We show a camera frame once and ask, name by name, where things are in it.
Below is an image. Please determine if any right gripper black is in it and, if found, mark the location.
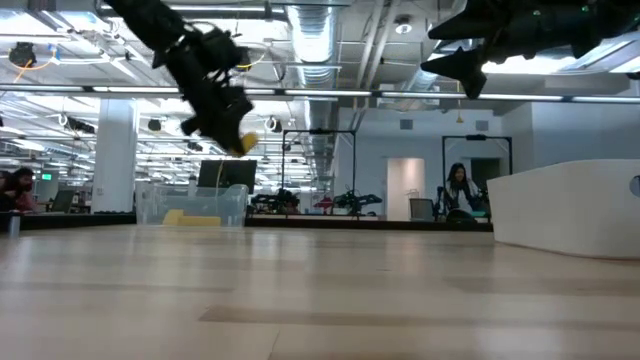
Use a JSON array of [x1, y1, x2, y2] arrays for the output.
[[420, 0, 601, 100]]

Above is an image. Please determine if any silver ventilation duct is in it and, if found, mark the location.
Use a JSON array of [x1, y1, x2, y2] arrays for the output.
[[287, 4, 341, 181]]

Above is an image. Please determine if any gray office chair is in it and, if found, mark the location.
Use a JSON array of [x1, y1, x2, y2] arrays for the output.
[[408, 197, 436, 222]]

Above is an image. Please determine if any seated person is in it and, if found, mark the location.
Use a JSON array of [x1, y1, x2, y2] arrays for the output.
[[439, 162, 484, 224]]

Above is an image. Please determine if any white square pillar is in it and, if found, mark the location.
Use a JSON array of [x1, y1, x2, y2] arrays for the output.
[[92, 98, 139, 214]]

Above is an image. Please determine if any white plastic bin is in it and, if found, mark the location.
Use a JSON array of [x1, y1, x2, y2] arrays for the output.
[[486, 158, 640, 260]]

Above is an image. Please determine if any horizontal overhead rail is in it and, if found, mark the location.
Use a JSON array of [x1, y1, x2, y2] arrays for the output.
[[0, 83, 640, 104]]

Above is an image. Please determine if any black ceiling device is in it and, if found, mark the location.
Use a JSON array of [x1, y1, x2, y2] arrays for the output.
[[8, 42, 37, 69]]

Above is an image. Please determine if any black computer monitor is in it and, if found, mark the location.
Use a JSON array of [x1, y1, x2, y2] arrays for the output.
[[197, 159, 258, 195]]

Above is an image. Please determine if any person at desk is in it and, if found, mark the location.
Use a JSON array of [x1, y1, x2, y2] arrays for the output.
[[9, 167, 40, 214]]

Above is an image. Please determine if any yellow long block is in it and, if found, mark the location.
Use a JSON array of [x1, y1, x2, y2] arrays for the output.
[[177, 215, 223, 228]]

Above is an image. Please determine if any black aluminium table frame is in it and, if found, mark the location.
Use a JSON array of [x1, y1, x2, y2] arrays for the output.
[[0, 212, 495, 234]]

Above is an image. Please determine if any yellow cylinder block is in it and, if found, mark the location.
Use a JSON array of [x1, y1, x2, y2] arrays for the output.
[[230, 132, 260, 158]]

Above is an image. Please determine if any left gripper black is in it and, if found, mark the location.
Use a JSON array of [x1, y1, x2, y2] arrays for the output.
[[152, 27, 254, 155]]

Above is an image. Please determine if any clear plastic container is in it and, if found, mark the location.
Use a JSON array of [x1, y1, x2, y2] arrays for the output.
[[134, 182, 250, 229]]

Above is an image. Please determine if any gray laptop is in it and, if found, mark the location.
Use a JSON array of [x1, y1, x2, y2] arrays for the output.
[[49, 188, 76, 214]]

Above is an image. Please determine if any black background station frame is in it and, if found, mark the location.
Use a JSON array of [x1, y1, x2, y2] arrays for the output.
[[441, 133, 514, 176], [281, 128, 357, 191]]

